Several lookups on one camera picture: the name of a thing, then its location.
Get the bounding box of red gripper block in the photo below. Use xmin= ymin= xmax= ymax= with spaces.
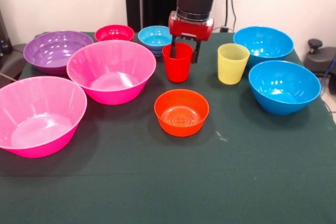
xmin=167 ymin=10 xmax=215 ymax=65

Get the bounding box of red cup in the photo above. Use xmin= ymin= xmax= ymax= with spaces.
xmin=162 ymin=42 xmax=194 ymax=83

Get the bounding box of orange bowl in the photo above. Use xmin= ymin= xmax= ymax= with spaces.
xmin=154 ymin=89 xmax=210 ymax=137

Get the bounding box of stack of small blue bowls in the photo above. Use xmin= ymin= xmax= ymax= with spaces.
xmin=137 ymin=25 xmax=173 ymax=57

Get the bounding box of yellow cup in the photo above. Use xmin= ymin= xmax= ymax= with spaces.
xmin=217 ymin=43 xmax=250 ymax=86

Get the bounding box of small crimson bowl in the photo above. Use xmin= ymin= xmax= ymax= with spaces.
xmin=94 ymin=24 xmax=135 ymax=42

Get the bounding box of large pink bowl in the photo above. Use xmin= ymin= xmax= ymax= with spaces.
xmin=0 ymin=76 xmax=88 ymax=159
xmin=66 ymin=40 xmax=157 ymax=106

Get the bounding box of large blue bowl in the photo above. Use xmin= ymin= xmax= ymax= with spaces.
xmin=248 ymin=60 xmax=322 ymax=116
xmin=233 ymin=26 xmax=294 ymax=69

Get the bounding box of dark green table cloth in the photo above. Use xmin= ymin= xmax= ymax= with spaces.
xmin=0 ymin=31 xmax=336 ymax=224

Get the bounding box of purple bowl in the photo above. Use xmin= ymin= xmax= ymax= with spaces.
xmin=23 ymin=30 xmax=95 ymax=76

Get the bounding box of black pedestal foot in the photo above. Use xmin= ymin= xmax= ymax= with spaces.
xmin=0 ymin=43 xmax=27 ymax=80
xmin=304 ymin=38 xmax=336 ymax=78

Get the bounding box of blue cable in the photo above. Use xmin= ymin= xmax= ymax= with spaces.
xmin=319 ymin=56 xmax=336 ymax=96

